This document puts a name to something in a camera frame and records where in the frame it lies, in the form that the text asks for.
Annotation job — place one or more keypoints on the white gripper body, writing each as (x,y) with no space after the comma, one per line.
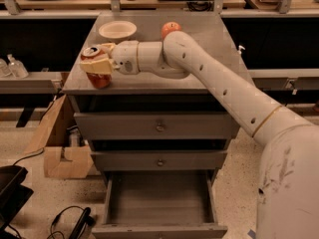
(125,58)

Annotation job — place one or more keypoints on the red coke can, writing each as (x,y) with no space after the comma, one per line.
(95,53)

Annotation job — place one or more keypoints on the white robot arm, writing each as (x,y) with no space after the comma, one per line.
(288,204)

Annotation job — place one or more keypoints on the grey top drawer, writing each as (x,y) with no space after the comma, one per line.
(102,126)

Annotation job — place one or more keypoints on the grey drawer cabinet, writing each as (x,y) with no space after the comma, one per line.
(146,92)

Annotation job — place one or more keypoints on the grey middle drawer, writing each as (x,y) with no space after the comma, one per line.
(138,160)

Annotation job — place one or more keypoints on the grey open bottom drawer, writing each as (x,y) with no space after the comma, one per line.
(159,205)

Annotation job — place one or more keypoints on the white bowl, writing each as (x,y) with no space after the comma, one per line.
(117,31)

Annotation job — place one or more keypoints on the red apple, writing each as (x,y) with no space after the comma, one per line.
(168,28)

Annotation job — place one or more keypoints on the clear sanitizer bottle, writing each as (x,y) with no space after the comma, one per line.
(17,68)

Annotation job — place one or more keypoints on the cardboard box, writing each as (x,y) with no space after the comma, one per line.
(61,160)

